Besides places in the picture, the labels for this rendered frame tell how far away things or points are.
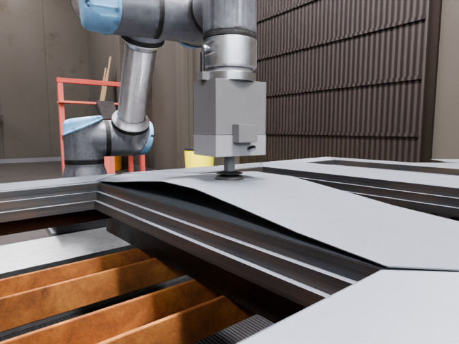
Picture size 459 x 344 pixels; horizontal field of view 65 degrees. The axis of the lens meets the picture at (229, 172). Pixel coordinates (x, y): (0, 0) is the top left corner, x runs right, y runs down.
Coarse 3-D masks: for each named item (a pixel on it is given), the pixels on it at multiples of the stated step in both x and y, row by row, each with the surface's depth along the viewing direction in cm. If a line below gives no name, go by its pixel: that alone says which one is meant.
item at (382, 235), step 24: (360, 216) 38; (384, 216) 39; (408, 216) 39; (432, 216) 40; (336, 240) 31; (360, 240) 31; (384, 240) 31; (408, 240) 32; (432, 240) 32; (384, 264) 26
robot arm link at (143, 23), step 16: (80, 0) 52; (96, 0) 48; (112, 0) 49; (128, 0) 50; (144, 0) 51; (160, 0) 52; (80, 16) 53; (96, 16) 49; (112, 16) 50; (128, 16) 51; (144, 16) 51; (160, 16) 52; (112, 32) 52; (128, 32) 53; (144, 32) 53; (160, 32) 54
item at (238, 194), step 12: (264, 180) 51; (276, 180) 52; (288, 180) 52; (300, 180) 53; (204, 192) 43; (216, 192) 43; (228, 192) 43; (240, 192) 44; (252, 192) 44; (264, 192) 45; (276, 192) 45; (288, 192) 46; (300, 192) 46; (312, 192) 46; (240, 204) 39
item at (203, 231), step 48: (0, 192) 59; (48, 192) 63; (96, 192) 68; (144, 192) 58; (192, 192) 58; (384, 192) 71; (432, 192) 65; (192, 240) 43; (240, 240) 38; (288, 240) 33; (288, 288) 32; (336, 288) 29
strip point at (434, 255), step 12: (444, 240) 32; (456, 240) 32; (420, 252) 29; (432, 252) 29; (444, 252) 29; (456, 252) 29; (396, 264) 26; (408, 264) 26; (420, 264) 27; (432, 264) 27; (444, 264) 27; (456, 264) 27
